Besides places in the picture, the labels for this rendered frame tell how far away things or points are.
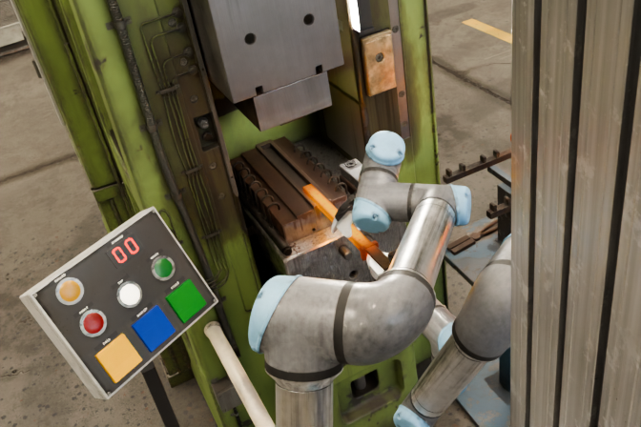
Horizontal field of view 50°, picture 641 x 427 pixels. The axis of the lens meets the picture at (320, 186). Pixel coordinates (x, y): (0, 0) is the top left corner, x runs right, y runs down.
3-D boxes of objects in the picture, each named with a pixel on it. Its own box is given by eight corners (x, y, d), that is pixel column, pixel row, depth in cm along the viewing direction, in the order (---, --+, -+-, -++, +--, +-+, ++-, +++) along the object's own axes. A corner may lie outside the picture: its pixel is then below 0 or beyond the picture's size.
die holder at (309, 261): (417, 320, 218) (404, 207, 193) (310, 374, 206) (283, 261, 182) (335, 233, 261) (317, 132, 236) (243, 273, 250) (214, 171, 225)
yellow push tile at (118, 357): (143, 360, 151) (123, 333, 149) (116, 383, 146) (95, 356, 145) (140, 359, 152) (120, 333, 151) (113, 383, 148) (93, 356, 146)
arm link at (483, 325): (528, 340, 102) (423, 456, 138) (557, 294, 108) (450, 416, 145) (464, 293, 105) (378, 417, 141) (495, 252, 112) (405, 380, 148)
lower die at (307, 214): (350, 216, 193) (346, 192, 189) (286, 244, 187) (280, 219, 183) (288, 155, 226) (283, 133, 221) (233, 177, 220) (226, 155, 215)
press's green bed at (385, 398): (424, 414, 244) (415, 320, 218) (333, 465, 232) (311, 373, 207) (350, 321, 287) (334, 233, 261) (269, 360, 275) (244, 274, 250)
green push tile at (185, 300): (207, 303, 163) (190, 278, 161) (184, 324, 158) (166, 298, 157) (204, 304, 164) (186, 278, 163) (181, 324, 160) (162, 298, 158)
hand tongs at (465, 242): (583, 172, 233) (583, 170, 233) (593, 178, 230) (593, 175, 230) (445, 249, 212) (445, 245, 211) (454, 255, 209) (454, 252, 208)
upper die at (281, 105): (332, 105, 174) (326, 71, 168) (260, 132, 168) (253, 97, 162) (267, 56, 206) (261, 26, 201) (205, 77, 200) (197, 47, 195)
